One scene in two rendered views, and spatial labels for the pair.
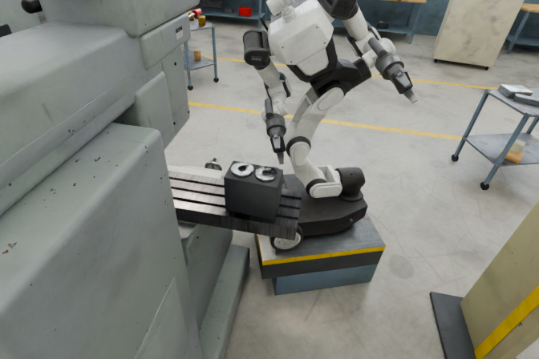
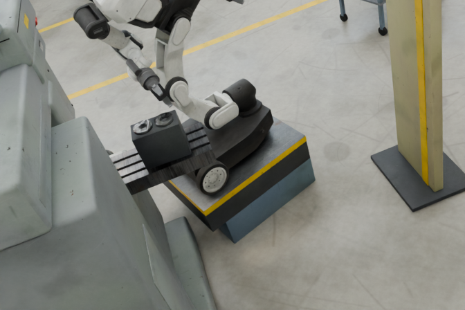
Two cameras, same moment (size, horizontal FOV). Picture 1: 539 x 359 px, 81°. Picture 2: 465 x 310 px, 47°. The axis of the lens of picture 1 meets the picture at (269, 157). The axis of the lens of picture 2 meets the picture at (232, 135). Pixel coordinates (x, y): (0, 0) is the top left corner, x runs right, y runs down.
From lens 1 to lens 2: 114 cm
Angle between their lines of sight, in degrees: 10
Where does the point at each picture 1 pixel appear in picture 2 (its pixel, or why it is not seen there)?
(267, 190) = (172, 130)
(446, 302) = (387, 156)
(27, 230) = (71, 185)
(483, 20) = not seen: outside the picture
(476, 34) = not seen: outside the picture
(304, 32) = not seen: outside the picture
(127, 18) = (23, 55)
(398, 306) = (349, 185)
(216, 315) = (190, 282)
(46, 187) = (56, 170)
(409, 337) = (368, 203)
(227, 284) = (184, 255)
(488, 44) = not seen: outside the picture
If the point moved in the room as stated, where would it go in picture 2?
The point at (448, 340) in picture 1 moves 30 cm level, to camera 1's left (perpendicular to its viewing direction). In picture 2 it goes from (400, 183) to (358, 207)
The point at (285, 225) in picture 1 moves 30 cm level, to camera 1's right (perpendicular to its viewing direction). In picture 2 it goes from (202, 152) to (258, 123)
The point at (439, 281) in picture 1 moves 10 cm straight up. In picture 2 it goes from (376, 143) to (374, 132)
